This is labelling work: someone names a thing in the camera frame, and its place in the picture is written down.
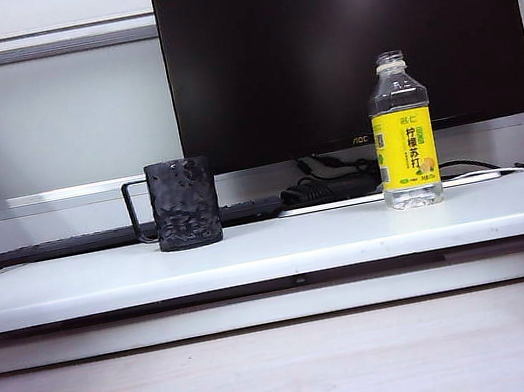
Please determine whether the clear bottle with yellow label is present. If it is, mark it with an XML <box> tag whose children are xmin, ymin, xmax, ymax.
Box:
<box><xmin>358</xmin><ymin>45</ymin><xmax>448</xmax><ymax>215</ymax></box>

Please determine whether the white raised platform board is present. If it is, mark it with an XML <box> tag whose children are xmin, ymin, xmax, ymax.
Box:
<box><xmin>0</xmin><ymin>169</ymin><xmax>524</xmax><ymax>336</ymax></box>

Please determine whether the black power adapter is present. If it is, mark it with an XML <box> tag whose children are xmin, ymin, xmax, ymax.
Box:
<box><xmin>277</xmin><ymin>163</ymin><xmax>384</xmax><ymax>212</ymax></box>

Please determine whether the black AOC computer monitor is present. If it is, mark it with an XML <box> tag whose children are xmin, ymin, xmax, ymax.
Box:
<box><xmin>150</xmin><ymin>0</ymin><xmax>524</xmax><ymax>181</ymax></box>

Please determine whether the black computer keyboard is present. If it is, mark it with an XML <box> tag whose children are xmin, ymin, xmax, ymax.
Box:
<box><xmin>0</xmin><ymin>193</ymin><xmax>287</xmax><ymax>271</ymax></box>

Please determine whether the silver flat base plate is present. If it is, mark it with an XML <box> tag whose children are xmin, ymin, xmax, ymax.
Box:
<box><xmin>276</xmin><ymin>167</ymin><xmax>504</xmax><ymax>218</ymax></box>

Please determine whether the black textured cup with handle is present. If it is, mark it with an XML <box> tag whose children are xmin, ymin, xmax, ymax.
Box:
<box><xmin>117</xmin><ymin>152</ymin><xmax>226</xmax><ymax>259</ymax></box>

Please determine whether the black cable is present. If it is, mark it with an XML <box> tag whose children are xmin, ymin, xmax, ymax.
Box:
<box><xmin>438</xmin><ymin>147</ymin><xmax>524</xmax><ymax>187</ymax></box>

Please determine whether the white cable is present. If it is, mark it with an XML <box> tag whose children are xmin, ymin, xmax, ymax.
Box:
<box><xmin>440</xmin><ymin>162</ymin><xmax>519</xmax><ymax>186</ymax></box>

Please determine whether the grey aluminium partition frame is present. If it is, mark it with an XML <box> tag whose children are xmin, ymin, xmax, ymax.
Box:
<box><xmin>0</xmin><ymin>0</ymin><xmax>524</xmax><ymax>223</ymax></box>

